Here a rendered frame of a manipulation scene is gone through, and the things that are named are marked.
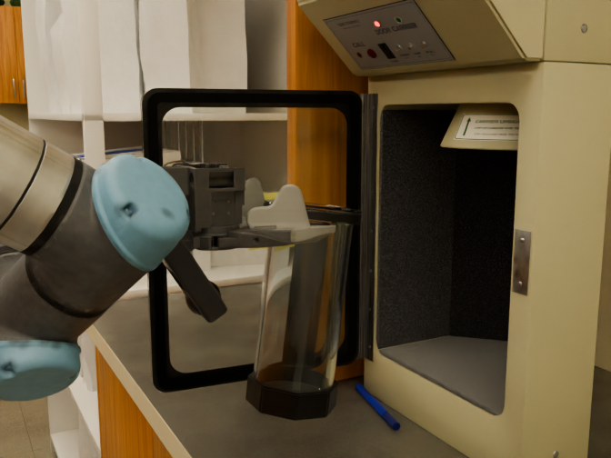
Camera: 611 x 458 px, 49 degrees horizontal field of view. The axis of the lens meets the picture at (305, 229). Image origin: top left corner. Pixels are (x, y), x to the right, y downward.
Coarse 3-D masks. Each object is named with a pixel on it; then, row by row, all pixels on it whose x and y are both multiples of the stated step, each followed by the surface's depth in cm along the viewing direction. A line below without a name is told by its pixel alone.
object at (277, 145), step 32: (192, 128) 86; (224, 128) 88; (256, 128) 90; (288, 128) 91; (320, 128) 93; (192, 160) 87; (224, 160) 88; (256, 160) 90; (288, 160) 92; (320, 160) 94; (320, 192) 94; (224, 256) 91; (256, 256) 92; (224, 288) 91; (256, 288) 93; (192, 320) 90; (224, 320) 92; (256, 320) 94; (192, 352) 91; (224, 352) 93
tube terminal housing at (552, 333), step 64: (576, 0) 69; (512, 64) 73; (576, 64) 70; (576, 128) 72; (576, 192) 73; (512, 256) 74; (576, 256) 75; (512, 320) 75; (576, 320) 76; (384, 384) 99; (512, 384) 76; (576, 384) 78; (512, 448) 77; (576, 448) 80
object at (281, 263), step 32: (320, 224) 70; (352, 224) 72; (288, 256) 71; (320, 256) 71; (288, 288) 71; (320, 288) 71; (288, 320) 71; (320, 320) 72; (256, 352) 75; (288, 352) 72; (320, 352) 72; (288, 384) 72; (320, 384) 73
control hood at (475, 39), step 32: (320, 0) 84; (352, 0) 79; (384, 0) 75; (416, 0) 71; (448, 0) 68; (480, 0) 64; (512, 0) 65; (544, 0) 67; (320, 32) 91; (448, 32) 72; (480, 32) 68; (512, 32) 66; (352, 64) 92; (448, 64) 77; (480, 64) 73
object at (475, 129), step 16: (464, 112) 84; (480, 112) 81; (496, 112) 80; (512, 112) 79; (448, 128) 87; (464, 128) 82; (480, 128) 81; (496, 128) 79; (512, 128) 79; (448, 144) 84; (464, 144) 82; (480, 144) 80; (496, 144) 79; (512, 144) 78
